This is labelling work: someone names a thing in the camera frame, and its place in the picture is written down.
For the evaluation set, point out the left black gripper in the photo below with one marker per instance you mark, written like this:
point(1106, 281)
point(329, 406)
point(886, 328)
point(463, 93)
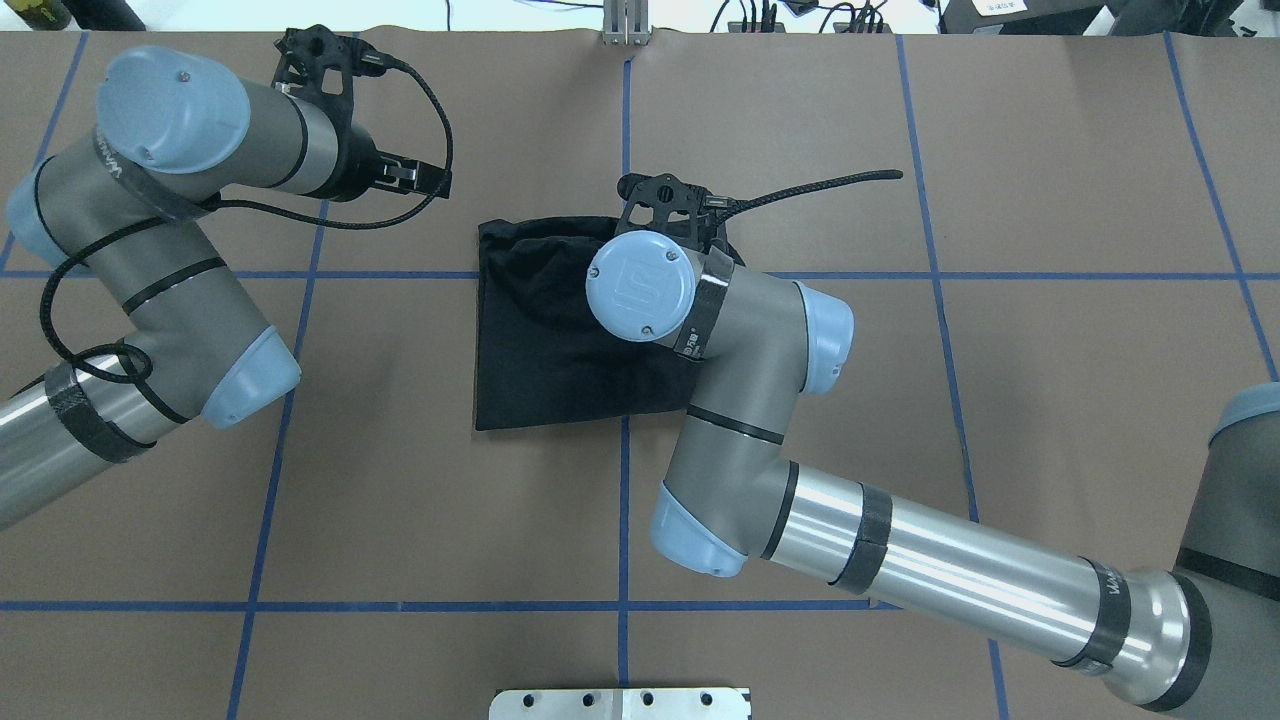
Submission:
point(358, 168)

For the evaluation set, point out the black graphic t-shirt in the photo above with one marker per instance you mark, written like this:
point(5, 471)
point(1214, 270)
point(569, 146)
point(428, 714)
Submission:
point(541, 356)

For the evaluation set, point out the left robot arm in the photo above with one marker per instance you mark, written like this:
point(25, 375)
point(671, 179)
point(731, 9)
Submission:
point(150, 325)

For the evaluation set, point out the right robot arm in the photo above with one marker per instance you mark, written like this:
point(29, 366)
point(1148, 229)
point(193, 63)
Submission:
point(1081, 470)

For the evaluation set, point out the black water bottle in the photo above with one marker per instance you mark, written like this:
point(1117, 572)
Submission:
point(105, 15)

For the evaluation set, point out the yellow green spray can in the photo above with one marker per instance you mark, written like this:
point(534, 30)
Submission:
point(40, 15)

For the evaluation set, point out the black label printer box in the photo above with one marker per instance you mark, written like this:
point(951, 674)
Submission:
point(1047, 18)

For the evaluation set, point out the aluminium frame post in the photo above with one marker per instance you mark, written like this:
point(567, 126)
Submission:
point(626, 22)

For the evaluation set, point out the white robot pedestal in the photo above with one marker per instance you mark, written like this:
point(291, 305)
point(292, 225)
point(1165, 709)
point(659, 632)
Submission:
point(623, 703)

